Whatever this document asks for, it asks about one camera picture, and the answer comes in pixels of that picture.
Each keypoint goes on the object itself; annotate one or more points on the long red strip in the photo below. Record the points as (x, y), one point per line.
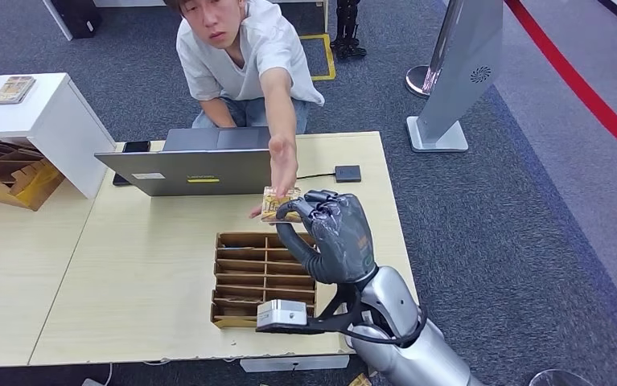
(580, 88)

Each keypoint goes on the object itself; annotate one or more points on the person's left forearm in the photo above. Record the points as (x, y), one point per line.
(282, 114)

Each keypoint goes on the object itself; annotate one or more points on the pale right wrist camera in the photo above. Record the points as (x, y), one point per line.
(281, 313)

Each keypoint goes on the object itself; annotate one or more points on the brown cardboard card organizer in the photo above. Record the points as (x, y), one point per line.
(244, 290)

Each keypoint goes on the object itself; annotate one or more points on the white cabinet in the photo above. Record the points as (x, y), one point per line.
(57, 128)

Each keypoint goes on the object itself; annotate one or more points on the black computer case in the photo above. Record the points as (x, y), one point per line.
(76, 18)

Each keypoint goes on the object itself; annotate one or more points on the grey kiosk stand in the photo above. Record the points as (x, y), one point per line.
(462, 64)

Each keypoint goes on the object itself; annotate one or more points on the white table frame bar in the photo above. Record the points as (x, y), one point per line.
(292, 364)

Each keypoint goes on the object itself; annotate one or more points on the person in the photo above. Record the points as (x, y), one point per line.
(233, 58)

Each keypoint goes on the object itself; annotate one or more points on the person's right forearm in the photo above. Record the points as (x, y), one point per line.
(217, 113)

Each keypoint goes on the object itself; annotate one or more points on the stack of patterned cards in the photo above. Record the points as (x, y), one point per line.
(15, 89)

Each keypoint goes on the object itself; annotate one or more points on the grey laptop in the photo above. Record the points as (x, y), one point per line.
(191, 170)

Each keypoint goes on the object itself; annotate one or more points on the yellow floor tape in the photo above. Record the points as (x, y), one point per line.
(332, 58)

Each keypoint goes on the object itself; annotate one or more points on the person's left hand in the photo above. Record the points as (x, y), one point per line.
(284, 160)

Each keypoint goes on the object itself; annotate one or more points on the black robot feet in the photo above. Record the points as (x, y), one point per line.
(348, 32)

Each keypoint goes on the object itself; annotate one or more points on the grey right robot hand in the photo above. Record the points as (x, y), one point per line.
(340, 240)

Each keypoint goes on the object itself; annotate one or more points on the white desk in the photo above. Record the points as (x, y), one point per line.
(59, 21)

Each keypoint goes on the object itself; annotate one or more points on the chrome stanchion post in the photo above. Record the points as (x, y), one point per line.
(417, 82)

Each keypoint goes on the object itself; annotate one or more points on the black smartphone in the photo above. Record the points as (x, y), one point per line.
(137, 147)

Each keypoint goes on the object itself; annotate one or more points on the transparent round dome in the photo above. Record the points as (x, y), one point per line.
(561, 379)

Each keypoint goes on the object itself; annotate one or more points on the small black box device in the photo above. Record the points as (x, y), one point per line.
(348, 174)

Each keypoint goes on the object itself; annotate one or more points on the brown and yellow cardboard organizer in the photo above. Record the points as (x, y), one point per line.
(31, 190)

